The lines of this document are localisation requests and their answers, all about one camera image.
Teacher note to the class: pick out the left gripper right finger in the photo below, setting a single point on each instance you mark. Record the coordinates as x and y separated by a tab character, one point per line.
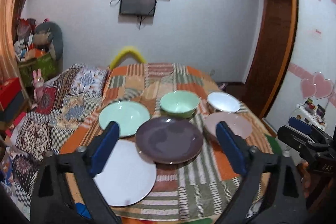
283	201

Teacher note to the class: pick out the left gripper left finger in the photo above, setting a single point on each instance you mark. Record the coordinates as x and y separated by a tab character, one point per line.
52	201

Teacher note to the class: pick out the pink bowl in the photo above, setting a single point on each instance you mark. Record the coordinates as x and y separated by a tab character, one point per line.
239	125

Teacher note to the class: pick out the white plate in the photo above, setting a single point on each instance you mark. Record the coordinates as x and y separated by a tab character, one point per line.
127	177

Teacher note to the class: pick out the white spotted bowl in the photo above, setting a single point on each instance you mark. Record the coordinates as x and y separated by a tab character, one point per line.
223	102

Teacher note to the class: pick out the dark purple plate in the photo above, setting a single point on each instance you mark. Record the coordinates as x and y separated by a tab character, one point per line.
169	140

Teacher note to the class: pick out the mint green plate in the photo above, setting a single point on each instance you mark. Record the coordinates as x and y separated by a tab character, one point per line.
128	115

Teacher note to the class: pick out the mint green bowl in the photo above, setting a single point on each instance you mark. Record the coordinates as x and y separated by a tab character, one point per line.
180	103

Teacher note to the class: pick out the right hand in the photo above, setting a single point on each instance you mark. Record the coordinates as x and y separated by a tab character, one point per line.
305	178

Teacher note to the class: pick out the white sticker suitcase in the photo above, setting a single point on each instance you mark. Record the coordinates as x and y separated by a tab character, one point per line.
310	113

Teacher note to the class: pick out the white wardrobe with hearts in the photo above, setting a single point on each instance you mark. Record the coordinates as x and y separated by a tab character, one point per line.
311	70

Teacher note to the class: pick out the patterned geometric quilt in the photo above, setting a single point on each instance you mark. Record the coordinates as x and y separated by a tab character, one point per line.
70	100

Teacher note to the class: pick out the pink rabbit toy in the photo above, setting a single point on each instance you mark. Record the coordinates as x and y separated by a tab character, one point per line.
39	85

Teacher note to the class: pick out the red box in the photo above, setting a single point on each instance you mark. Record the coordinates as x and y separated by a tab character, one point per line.
8	91

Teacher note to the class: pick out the green storage box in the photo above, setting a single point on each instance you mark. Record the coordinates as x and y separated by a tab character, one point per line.
48	66

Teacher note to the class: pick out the grey plush toy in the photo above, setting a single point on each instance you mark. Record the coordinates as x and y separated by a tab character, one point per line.
48	36

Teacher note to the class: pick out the yellow foam arch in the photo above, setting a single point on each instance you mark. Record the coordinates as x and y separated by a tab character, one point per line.
127	51

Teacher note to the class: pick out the brown wooden door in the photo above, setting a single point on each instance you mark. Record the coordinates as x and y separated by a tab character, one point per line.
272	55

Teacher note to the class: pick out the orange curtain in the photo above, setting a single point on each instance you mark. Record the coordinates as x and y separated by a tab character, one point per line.
10	16

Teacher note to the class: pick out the small wall monitor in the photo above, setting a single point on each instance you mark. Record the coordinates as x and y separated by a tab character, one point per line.
138	7

